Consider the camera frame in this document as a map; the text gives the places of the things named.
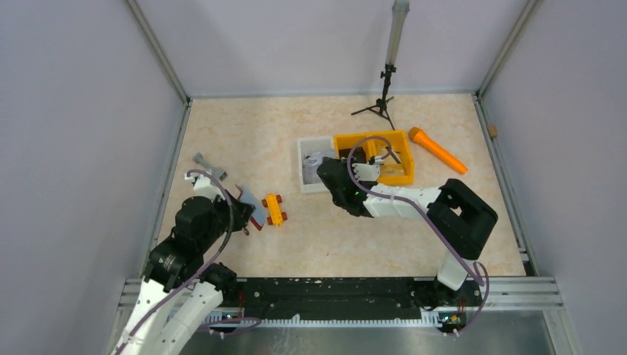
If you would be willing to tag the grey dumbbell shaped part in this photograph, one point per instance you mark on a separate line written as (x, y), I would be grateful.
(217, 172)

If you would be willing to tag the red leather card holder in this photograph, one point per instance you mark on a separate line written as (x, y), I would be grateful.
(259, 215)

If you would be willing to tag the yellow toy brick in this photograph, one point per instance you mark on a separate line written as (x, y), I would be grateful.
(276, 216)

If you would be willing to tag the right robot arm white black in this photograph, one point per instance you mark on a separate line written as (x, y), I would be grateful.
(459, 217)

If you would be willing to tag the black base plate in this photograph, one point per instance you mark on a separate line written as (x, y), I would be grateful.
(347, 298)

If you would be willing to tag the orange toy microphone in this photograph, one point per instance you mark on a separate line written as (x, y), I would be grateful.
(420, 137)

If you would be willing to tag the yellow bin with black part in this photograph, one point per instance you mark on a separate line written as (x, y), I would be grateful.
(363, 153)

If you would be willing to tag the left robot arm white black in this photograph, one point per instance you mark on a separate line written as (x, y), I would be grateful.
(179, 289)

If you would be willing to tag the small packets in clear bin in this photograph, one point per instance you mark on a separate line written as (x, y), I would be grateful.
(310, 163)

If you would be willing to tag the small tan wall knob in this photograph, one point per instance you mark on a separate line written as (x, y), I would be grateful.
(492, 131)

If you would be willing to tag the clear plastic bin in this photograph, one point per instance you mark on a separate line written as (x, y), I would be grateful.
(311, 151)

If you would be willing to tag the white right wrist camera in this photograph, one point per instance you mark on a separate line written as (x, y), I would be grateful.
(370, 171)

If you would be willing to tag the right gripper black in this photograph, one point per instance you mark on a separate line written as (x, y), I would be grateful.
(344, 162)

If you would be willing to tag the black tripod with grey pole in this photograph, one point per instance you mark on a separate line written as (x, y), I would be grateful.
(400, 9)

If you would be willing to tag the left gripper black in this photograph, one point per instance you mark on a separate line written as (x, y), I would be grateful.
(242, 214)

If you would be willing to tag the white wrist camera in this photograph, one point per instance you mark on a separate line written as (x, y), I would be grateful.
(203, 185)
(370, 171)

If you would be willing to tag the yellow bin with clear bag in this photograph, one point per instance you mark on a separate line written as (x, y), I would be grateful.
(397, 169)

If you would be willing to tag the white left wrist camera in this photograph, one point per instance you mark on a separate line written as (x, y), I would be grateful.
(203, 185)

